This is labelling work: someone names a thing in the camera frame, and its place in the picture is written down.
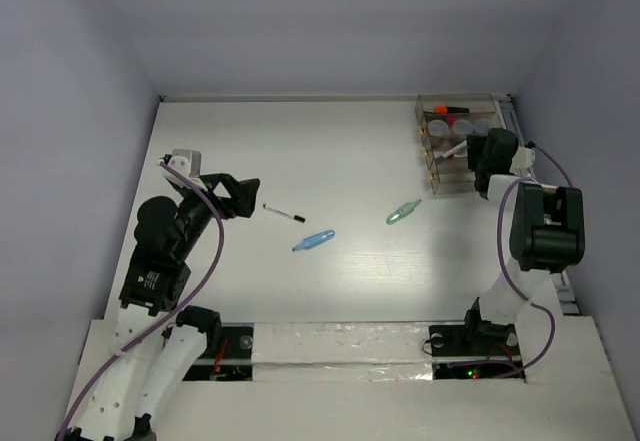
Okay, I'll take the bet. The purple cable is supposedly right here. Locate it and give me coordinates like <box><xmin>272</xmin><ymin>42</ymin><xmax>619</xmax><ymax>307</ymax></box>
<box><xmin>54</xmin><ymin>158</ymin><xmax>224</xmax><ymax>440</ymax></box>
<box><xmin>449</xmin><ymin>143</ymin><xmax>574</xmax><ymax>380</ymax></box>

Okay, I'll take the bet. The blue translucent highlighter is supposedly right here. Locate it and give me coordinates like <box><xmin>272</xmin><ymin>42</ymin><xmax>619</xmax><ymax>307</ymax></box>
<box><xmin>292</xmin><ymin>230</ymin><xmax>336</xmax><ymax>252</ymax></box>

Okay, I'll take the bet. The orange black highlighter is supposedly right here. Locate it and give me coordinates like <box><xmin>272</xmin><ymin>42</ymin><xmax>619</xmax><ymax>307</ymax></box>
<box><xmin>434</xmin><ymin>105</ymin><xmax>470</xmax><ymax>115</ymax></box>

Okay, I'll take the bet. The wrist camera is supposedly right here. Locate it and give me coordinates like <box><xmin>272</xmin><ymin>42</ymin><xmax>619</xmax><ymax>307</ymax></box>
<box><xmin>511</xmin><ymin>145</ymin><xmax>536</xmax><ymax>171</ymax></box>
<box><xmin>158</xmin><ymin>149</ymin><xmax>203</xmax><ymax>187</ymax></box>

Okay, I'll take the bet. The blue capped white marker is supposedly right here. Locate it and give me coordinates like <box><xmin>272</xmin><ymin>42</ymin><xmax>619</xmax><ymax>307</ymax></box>
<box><xmin>436</xmin><ymin>141</ymin><xmax>468</xmax><ymax>159</ymax></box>

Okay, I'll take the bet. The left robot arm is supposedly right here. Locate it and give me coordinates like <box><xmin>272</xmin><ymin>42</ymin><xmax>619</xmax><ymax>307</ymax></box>
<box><xmin>56</xmin><ymin>168</ymin><xmax>260</xmax><ymax>440</ymax></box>

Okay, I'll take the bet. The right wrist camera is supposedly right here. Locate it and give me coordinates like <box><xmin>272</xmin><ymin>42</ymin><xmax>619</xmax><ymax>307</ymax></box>
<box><xmin>511</xmin><ymin>145</ymin><xmax>536</xmax><ymax>171</ymax></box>

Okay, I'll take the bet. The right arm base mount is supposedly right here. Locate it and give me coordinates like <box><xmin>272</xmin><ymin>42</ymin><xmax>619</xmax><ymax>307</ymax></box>
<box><xmin>421</xmin><ymin>324</ymin><xmax>526</xmax><ymax>380</ymax></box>

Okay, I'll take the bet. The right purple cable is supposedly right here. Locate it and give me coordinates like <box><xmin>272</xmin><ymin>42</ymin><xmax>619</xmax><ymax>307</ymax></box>
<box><xmin>449</xmin><ymin>143</ymin><xmax>574</xmax><ymax>380</ymax></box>

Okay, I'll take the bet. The clear acrylic drawer organizer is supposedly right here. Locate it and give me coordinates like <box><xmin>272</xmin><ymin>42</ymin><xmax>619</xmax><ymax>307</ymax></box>
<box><xmin>415</xmin><ymin>94</ymin><xmax>535</xmax><ymax>199</ymax></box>

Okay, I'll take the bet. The paperclip jar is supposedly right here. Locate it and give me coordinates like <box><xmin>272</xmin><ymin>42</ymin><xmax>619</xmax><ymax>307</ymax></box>
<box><xmin>427</xmin><ymin>119</ymin><xmax>451</xmax><ymax>144</ymax></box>
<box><xmin>451</xmin><ymin>118</ymin><xmax>474</xmax><ymax>145</ymax></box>
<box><xmin>473</xmin><ymin>118</ymin><xmax>494</xmax><ymax>136</ymax></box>

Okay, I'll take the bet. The green translucent highlighter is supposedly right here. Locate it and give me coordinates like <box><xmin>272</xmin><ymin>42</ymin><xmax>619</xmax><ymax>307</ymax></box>
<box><xmin>385</xmin><ymin>199</ymin><xmax>421</xmax><ymax>225</ymax></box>

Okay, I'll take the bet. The black capped white marker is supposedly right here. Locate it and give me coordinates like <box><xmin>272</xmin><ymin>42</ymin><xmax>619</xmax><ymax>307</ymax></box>
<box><xmin>262</xmin><ymin>203</ymin><xmax>306</xmax><ymax>223</ymax></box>

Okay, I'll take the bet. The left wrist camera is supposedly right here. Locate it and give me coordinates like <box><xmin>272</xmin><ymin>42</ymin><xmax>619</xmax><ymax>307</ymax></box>
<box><xmin>158</xmin><ymin>149</ymin><xmax>203</xmax><ymax>187</ymax></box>

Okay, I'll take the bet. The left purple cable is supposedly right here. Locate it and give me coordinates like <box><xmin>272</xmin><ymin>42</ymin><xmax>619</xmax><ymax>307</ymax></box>
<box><xmin>54</xmin><ymin>158</ymin><xmax>224</xmax><ymax>440</ymax></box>

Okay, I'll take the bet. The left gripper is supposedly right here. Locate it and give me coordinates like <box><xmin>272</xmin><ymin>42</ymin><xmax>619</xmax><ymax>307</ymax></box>
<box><xmin>175</xmin><ymin>171</ymin><xmax>259</xmax><ymax>257</ymax></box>

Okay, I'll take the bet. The pink black highlighter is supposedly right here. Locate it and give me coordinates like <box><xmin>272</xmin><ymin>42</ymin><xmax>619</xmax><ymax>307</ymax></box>
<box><xmin>445</xmin><ymin>116</ymin><xmax>462</xmax><ymax>131</ymax></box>

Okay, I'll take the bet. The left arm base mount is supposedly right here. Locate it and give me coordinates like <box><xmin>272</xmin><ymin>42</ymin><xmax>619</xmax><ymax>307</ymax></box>
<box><xmin>183</xmin><ymin>324</ymin><xmax>254</xmax><ymax>382</ymax></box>

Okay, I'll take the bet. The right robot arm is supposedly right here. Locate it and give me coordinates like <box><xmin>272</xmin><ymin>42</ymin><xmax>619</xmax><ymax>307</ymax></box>
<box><xmin>460</xmin><ymin>128</ymin><xmax>586</xmax><ymax>353</ymax></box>

